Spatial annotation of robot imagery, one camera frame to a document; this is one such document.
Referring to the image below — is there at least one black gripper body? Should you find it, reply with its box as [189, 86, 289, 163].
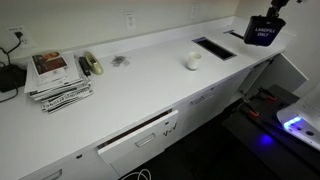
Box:
[270, 0, 291, 9]

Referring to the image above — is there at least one white open cabinet door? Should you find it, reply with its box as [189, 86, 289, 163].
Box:
[246, 53, 309, 98]

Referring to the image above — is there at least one white paper cup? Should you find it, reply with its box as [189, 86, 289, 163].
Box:
[187, 51, 203, 71]

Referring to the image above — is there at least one olive tape dispenser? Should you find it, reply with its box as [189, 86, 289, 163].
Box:
[83, 50, 105, 76]

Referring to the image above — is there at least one black stapler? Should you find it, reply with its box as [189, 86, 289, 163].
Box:
[78, 55, 92, 77]

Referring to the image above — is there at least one white open drawer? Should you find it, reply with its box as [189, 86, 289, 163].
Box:
[96, 109, 180, 177]

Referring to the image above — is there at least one magazine with brown cover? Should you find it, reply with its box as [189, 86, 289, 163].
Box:
[30, 50, 69, 77]

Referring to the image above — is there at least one black desktop device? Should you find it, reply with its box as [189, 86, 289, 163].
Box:
[0, 63, 28, 94]

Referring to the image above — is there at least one white wall outlet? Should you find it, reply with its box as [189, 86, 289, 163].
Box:
[7, 26, 35, 50]
[190, 3, 200, 19]
[124, 11, 137, 33]

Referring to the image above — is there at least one black clamp orange handle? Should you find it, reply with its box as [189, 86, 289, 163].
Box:
[255, 86, 278, 103]
[239, 99, 261, 120]

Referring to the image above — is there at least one silver drawer handle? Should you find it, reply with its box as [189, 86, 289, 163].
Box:
[41, 168, 64, 180]
[189, 95, 207, 106]
[134, 132, 157, 148]

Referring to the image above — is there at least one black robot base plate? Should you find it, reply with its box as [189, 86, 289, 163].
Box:
[221, 83, 320, 180]

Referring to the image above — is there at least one white floor cable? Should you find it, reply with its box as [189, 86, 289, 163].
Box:
[120, 168, 153, 180]

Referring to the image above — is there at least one black plug with cable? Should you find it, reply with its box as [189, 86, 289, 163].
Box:
[0, 30, 24, 66]

